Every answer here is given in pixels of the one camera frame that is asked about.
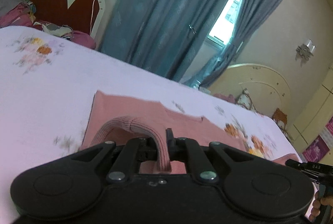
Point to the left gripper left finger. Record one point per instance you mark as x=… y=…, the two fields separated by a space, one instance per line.
x=108 y=162

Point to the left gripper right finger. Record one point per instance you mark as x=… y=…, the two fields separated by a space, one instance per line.
x=205 y=163

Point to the pink knit sweater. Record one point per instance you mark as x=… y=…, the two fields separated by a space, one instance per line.
x=120 y=118

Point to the pile of clothes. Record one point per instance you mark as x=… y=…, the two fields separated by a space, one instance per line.
x=21 y=13

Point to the person's right hand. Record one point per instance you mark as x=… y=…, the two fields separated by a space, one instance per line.
x=318 y=202

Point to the patterned pillow at headboard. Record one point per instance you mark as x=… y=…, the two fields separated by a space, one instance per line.
x=244 y=100

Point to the cream round headboard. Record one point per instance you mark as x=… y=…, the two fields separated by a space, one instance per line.
x=268 y=89

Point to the pink floral bed sheet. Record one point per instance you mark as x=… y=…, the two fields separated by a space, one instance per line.
x=47 y=90

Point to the magenta pillow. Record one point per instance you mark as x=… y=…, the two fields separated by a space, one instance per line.
x=83 y=39

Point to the window behind curtains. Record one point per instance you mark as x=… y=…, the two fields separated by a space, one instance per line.
x=221 y=31

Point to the blue-grey curtain left panel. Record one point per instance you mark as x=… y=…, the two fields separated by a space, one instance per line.
x=160 y=36

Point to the red heart-shaped headboard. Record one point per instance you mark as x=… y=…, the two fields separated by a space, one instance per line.
x=81 y=15

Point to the wall calendar poster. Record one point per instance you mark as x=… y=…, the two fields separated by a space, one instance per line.
x=320 y=150

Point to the wall lamp fixture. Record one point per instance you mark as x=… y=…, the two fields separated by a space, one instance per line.
x=305 y=51

